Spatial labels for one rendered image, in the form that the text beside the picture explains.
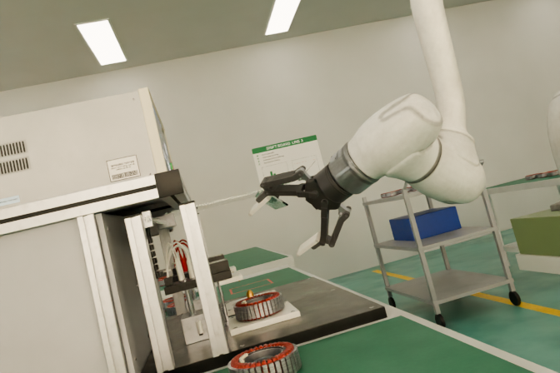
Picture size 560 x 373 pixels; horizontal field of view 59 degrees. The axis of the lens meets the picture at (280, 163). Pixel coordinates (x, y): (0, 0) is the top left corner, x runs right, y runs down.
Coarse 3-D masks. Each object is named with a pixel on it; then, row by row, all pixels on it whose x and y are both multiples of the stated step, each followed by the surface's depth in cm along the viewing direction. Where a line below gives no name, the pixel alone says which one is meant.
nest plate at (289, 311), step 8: (288, 304) 115; (280, 312) 108; (288, 312) 106; (296, 312) 105; (232, 320) 113; (256, 320) 106; (264, 320) 104; (272, 320) 104; (280, 320) 104; (232, 328) 104; (240, 328) 103; (248, 328) 103; (256, 328) 103
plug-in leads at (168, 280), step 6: (168, 246) 109; (174, 246) 109; (180, 246) 111; (168, 252) 108; (174, 252) 111; (186, 252) 107; (168, 258) 108; (174, 258) 108; (168, 264) 108; (180, 264) 111; (168, 270) 107; (180, 270) 108; (192, 270) 108; (168, 276) 107; (180, 276) 108; (192, 276) 107; (168, 282) 106; (180, 282) 108
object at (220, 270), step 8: (216, 264) 108; (224, 264) 108; (216, 272) 108; (224, 272) 108; (184, 280) 107; (192, 280) 106; (216, 280) 107; (224, 280) 108; (232, 280) 108; (168, 288) 106; (176, 288) 106; (184, 288) 106; (192, 304) 109; (192, 312) 106
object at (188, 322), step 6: (198, 312) 108; (186, 318) 105; (192, 318) 105; (198, 318) 105; (186, 324) 105; (192, 324) 105; (204, 324) 105; (186, 330) 105; (192, 330) 105; (204, 330) 105; (186, 336) 104; (192, 336) 105; (198, 336) 105; (204, 336) 105; (186, 342) 104; (192, 342) 104
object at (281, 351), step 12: (264, 348) 81; (276, 348) 80; (288, 348) 76; (240, 360) 76; (252, 360) 80; (264, 360) 73; (276, 360) 73; (288, 360) 74; (300, 360) 77; (240, 372) 73; (252, 372) 72; (264, 372) 72; (276, 372) 73; (288, 372) 73
